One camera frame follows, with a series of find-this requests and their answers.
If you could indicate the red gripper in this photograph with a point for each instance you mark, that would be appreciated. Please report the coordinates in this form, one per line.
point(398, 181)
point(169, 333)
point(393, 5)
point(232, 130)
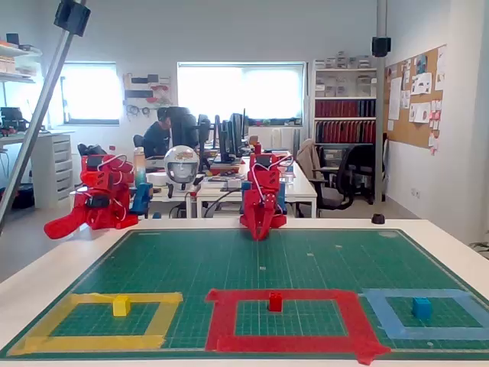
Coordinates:
point(259, 214)

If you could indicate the red toy brick cube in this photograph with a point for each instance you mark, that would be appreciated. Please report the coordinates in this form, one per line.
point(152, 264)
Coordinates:
point(275, 302)

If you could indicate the red robot arm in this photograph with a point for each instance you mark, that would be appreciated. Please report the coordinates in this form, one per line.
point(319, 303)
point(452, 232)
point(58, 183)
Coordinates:
point(263, 176)

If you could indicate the red tape square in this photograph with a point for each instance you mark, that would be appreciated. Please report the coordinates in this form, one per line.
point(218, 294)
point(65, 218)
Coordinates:
point(282, 342)

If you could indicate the yellow toy brick cube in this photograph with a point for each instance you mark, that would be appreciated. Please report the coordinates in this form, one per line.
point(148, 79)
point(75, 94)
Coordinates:
point(121, 307)

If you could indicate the blue toy brick cube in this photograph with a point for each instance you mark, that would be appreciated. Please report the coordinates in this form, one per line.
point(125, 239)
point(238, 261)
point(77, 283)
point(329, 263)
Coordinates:
point(421, 309)

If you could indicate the yellow tape square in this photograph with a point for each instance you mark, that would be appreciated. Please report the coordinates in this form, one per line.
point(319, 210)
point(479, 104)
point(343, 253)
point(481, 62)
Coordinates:
point(95, 342)

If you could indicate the blue tape square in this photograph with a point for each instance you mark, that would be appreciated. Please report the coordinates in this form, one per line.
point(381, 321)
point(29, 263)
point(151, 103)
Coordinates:
point(439, 332)

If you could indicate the long white desk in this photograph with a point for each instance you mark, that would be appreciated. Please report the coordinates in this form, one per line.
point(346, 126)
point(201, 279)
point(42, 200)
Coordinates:
point(302, 187)

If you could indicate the beige jacket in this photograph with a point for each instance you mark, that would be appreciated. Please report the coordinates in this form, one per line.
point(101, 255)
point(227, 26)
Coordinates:
point(307, 160)

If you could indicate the green cutting mat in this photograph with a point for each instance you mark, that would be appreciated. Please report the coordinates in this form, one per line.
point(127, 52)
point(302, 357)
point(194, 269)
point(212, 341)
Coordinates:
point(191, 260)

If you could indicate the black monitor with stand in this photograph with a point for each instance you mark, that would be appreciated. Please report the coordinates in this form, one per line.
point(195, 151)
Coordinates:
point(231, 134)

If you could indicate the black office chair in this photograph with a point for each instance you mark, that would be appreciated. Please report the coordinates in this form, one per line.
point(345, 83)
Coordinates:
point(344, 179)

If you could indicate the white helmet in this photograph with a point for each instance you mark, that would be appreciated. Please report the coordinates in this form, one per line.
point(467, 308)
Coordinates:
point(181, 168)

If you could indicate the narrow black monitor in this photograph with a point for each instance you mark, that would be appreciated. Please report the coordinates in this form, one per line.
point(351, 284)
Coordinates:
point(204, 132)

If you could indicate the white round device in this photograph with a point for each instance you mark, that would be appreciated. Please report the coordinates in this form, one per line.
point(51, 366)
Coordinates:
point(156, 179)

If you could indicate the small black round object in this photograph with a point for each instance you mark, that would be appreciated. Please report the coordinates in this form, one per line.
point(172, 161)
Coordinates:
point(377, 218)

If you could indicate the red and black binders row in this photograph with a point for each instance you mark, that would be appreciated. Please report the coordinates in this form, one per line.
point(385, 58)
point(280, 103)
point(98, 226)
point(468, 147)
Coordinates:
point(344, 109)
point(344, 132)

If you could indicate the large black monitor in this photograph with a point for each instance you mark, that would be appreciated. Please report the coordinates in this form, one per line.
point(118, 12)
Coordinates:
point(183, 126)

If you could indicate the large blue table clamp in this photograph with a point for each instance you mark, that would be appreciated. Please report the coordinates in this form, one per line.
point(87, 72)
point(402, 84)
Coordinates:
point(141, 199)

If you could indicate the wide bright window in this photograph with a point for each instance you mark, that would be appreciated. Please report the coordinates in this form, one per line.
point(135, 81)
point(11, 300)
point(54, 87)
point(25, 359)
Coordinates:
point(240, 91)

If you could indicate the colourful drinking bottle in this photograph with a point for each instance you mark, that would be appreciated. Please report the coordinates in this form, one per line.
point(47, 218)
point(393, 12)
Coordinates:
point(139, 168)

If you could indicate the seated person in dark shirt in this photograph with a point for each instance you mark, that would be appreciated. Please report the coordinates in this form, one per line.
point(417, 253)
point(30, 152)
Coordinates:
point(154, 139)

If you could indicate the white shelf unit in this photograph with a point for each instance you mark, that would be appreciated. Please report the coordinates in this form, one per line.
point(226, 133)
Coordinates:
point(345, 98)

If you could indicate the black chair of seated person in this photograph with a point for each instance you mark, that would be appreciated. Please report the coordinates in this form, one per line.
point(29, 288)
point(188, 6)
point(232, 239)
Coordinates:
point(138, 143)

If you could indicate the clear storage boxes row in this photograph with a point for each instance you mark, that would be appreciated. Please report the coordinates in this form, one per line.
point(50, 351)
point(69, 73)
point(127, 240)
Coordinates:
point(344, 86)
point(347, 61)

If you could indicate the grey metal pole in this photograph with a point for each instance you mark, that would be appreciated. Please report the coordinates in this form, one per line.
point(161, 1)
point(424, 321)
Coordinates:
point(381, 114)

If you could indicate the tall white paper sheet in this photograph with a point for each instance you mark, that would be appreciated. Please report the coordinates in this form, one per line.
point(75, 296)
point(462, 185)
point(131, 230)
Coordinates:
point(395, 97)

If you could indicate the white drawing sheet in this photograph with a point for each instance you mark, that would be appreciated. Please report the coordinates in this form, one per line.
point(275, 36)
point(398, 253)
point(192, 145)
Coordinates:
point(419, 112)

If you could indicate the printed photo sheet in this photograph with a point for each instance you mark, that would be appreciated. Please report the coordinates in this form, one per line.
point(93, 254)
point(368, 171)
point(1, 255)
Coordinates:
point(421, 84)

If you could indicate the black pole clamp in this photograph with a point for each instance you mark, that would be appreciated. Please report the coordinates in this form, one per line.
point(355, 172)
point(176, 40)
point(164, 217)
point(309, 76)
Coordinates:
point(72, 17)
point(381, 46)

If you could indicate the small bright window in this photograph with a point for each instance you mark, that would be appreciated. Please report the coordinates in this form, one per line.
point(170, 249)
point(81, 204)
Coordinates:
point(91, 91)

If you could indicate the white drawer cabinet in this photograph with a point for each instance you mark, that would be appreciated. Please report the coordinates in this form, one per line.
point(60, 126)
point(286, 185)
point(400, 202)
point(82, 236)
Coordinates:
point(53, 168)

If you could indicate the green plant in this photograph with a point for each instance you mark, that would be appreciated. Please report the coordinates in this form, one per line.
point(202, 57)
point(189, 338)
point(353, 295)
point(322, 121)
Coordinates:
point(479, 246)

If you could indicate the black floor bag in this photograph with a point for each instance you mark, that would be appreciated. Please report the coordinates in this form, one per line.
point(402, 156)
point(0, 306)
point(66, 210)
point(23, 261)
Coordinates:
point(23, 198)

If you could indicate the black machine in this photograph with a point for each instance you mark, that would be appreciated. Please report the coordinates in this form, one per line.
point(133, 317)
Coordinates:
point(13, 118)

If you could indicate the white wall socket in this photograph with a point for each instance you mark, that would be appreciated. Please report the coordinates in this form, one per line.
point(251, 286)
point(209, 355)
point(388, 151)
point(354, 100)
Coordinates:
point(415, 193)

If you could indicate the wall tool rack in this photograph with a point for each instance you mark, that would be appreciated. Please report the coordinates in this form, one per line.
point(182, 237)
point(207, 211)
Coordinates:
point(147, 91)

